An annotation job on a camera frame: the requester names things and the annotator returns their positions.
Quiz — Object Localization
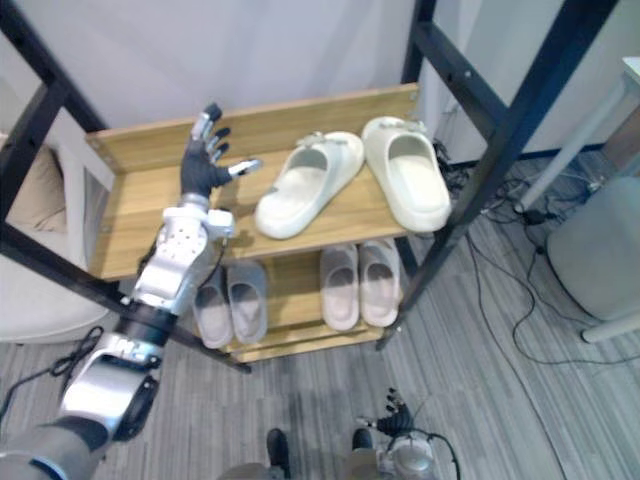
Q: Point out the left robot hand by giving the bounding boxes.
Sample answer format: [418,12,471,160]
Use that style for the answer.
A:
[180,102,264,197]

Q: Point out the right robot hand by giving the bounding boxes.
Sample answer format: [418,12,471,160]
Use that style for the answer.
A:
[356,386,416,437]

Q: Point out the wooden rack shelf board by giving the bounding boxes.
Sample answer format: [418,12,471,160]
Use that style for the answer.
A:
[219,237,407,364]
[84,82,420,282]

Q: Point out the cream slide slipper with charms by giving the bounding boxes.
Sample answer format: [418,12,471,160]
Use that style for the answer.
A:
[253,130,365,240]
[360,115,453,233]

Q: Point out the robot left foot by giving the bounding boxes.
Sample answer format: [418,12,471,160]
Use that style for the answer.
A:
[265,427,292,480]

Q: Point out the beige plush slipper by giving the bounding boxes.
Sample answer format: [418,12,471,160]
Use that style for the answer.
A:
[319,243,361,332]
[357,238,402,328]

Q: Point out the grey plush slipper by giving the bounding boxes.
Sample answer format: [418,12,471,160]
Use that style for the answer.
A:
[192,267,235,350]
[226,259,269,345]

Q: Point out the beige cushion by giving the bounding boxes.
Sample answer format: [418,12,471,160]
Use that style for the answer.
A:
[6,144,68,233]

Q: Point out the white sofa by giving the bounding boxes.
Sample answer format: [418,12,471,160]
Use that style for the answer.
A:
[0,74,117,345]

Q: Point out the black power adapter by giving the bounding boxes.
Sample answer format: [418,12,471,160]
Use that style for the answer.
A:
[521,208,557,226]

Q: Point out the grey round chair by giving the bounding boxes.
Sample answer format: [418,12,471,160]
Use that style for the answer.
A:
[545,175,640,322]

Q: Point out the white table leg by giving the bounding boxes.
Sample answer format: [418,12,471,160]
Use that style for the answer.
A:
[513,79,633,213]

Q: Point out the black floor cable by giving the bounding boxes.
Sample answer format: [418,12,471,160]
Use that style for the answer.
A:
[464,234,640,366]

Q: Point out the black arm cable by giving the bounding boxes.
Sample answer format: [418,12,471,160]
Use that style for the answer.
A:
[0,326,105,421]

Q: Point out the black metal shoe rack frame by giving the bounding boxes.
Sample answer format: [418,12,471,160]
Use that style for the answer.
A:
[0,0,621,375]

